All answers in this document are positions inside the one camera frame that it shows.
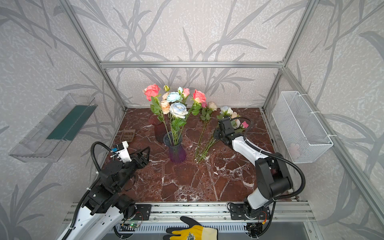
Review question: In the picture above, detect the red glass vase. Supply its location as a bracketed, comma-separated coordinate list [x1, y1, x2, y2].
[149, 115, 167, 143]

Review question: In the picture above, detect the purple glass vase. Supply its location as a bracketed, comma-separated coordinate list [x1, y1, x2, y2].
[163, 132, 187, 164]

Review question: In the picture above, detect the white blue rose stem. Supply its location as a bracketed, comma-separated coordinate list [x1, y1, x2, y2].
[170, 102, 189, 145]

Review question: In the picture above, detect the peach flower stem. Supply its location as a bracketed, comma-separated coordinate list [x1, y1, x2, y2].
[158, 86, 171, 137]

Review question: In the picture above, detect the light blue flower stem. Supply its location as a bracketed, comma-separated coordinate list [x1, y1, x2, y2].
[167, 89, 181, 127]

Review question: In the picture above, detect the red pink rose stem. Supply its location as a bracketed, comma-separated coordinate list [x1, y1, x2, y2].
[143, 83, 173, 146]

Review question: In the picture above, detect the coral pink rose stem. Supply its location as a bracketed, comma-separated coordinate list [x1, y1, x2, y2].
[179, 90, 206, 137]

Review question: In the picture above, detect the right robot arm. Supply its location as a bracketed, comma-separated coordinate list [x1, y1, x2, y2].
[214, 117, 306, 220]

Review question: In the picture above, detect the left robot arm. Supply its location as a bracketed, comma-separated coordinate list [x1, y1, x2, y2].
[59, 142, 151, 240]

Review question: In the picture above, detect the pile of artificial flowers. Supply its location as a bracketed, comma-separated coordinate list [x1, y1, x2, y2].
[195, 102, 249, 163]

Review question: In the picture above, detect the yellow black work glove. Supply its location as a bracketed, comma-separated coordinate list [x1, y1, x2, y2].
[163, 216, 219, 240]

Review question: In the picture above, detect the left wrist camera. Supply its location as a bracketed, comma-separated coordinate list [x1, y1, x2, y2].
[111, 141, 132, 163]

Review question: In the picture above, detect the white wire basket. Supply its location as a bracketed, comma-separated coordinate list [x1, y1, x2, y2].
[272, 91, 334, 164]

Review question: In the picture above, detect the clear plastic wall tray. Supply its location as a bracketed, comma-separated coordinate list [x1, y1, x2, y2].
[9, 94, 98, 163]

